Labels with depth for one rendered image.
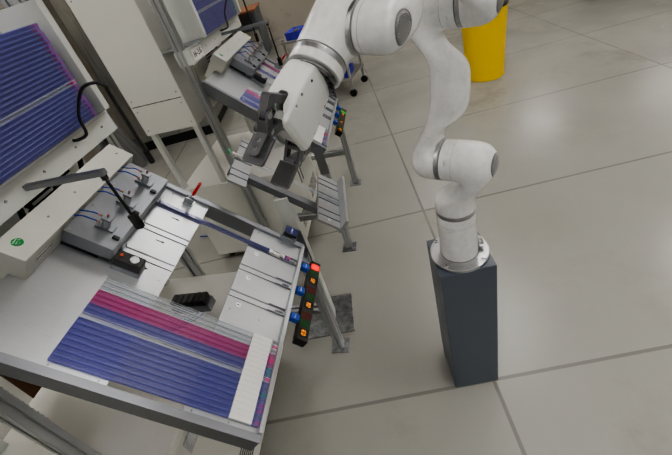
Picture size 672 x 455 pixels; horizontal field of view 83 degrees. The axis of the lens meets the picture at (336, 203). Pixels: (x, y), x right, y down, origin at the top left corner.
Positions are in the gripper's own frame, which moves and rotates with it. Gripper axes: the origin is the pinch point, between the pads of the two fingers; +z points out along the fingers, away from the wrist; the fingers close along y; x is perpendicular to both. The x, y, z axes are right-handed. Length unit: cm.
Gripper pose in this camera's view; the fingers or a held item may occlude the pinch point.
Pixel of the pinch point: (269, 169)
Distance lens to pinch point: 54.7
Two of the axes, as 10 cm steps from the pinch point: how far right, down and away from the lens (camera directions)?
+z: -3.8, 9.1, -1.8
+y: -2.4, -2.8, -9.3
